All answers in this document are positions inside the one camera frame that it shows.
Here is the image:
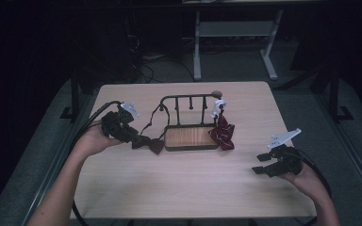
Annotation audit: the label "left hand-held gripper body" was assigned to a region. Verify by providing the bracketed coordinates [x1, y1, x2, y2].
[101, 101, 140, 142]

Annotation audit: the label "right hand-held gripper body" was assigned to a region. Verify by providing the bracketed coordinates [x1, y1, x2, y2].
[265, 127, 304, 178]

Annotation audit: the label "dark red bow tie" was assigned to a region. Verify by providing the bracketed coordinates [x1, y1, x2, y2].
[140, 105, 171, 155]

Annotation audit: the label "red striped bow tie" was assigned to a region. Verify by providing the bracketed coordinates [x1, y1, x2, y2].
[209, 98, 236, 152]

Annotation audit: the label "black rack with wooden base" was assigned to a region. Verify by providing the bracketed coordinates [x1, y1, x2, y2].
[159, 90, 224, 153]

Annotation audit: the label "person's right hand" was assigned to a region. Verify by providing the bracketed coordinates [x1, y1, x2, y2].
[279, 163, 320, 196]

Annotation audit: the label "person's left hand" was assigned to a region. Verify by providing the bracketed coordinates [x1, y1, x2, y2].
[74, 121, 123, 158]

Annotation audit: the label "black metal stand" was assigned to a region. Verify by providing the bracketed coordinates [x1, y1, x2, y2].
[59, 70, 83, 121]
[310, 62, 355, 123]

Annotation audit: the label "grey metal stand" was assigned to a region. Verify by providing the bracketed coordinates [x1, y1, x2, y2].
[192, 8, 284, 82]

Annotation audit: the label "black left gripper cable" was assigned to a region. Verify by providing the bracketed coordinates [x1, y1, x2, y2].
[70, 100, 123, 226]

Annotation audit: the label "black floor cables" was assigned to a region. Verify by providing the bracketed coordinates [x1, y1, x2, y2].
[128, 34, 196, 85]

